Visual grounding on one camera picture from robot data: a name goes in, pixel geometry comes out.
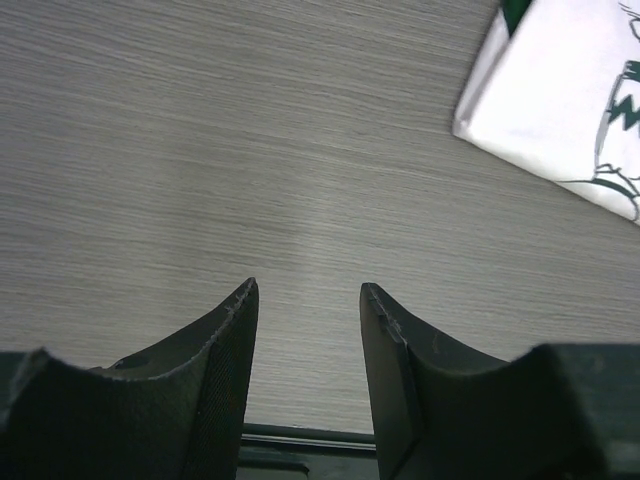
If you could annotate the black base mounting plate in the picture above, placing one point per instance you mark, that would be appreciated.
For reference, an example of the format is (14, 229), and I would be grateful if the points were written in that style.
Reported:
(280, 452)

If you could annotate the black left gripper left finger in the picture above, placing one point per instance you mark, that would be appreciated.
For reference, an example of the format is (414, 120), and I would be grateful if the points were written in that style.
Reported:
(174, 410)

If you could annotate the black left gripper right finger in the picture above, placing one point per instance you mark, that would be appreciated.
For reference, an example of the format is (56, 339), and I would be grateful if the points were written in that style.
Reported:
(444, 410)

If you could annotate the white and green t-shirt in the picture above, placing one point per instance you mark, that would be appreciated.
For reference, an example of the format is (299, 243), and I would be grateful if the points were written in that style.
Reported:
(555, 91)

